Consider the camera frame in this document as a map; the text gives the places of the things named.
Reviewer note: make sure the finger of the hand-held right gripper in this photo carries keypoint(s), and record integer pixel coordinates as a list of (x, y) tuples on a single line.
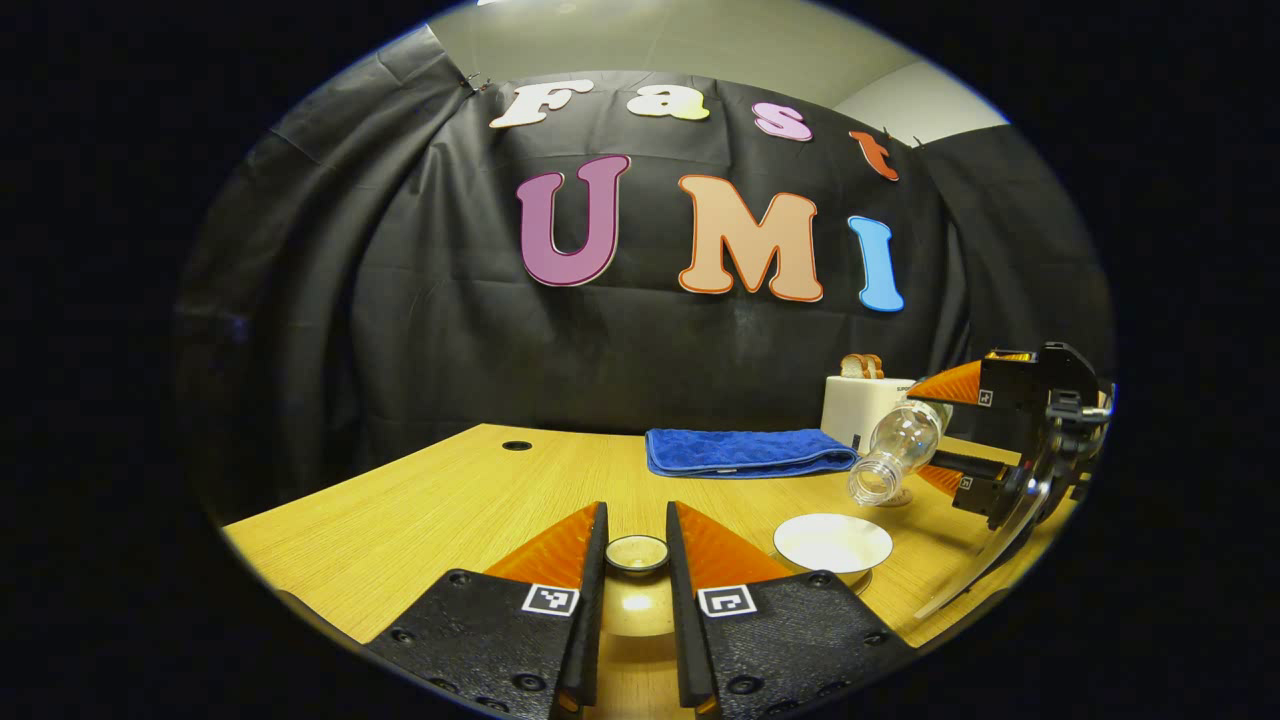
[(960, 383), (975, 472)]

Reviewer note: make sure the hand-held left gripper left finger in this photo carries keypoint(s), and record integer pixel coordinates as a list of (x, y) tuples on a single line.
[(590, 610)]

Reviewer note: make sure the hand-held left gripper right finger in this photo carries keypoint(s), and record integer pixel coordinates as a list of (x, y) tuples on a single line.
[(685, 620)]

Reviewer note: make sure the cream teacup lid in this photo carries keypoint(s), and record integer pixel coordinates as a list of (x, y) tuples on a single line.
[(637, 555)]

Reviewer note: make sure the round brown coaster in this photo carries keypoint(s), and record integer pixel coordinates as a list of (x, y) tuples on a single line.
[(902, 498)]

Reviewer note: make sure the clear glass water bottle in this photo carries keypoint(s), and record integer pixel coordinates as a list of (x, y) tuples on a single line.
[(900, 440)]

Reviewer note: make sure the cream ceramic teacup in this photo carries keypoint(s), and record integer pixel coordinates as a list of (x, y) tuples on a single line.
[(830, 542)]

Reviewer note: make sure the toast bread slice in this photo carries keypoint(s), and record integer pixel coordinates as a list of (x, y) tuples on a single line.
[(875, 367), (852, 367)]

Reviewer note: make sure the white toaster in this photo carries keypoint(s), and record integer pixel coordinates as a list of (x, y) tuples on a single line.
[(855, 410)]

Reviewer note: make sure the folded blue towel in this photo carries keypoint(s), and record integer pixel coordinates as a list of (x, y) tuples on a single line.
[(745, 452)]

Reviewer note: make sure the black backdrop cloth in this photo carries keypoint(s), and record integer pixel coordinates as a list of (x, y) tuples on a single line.
[(400, 300)]

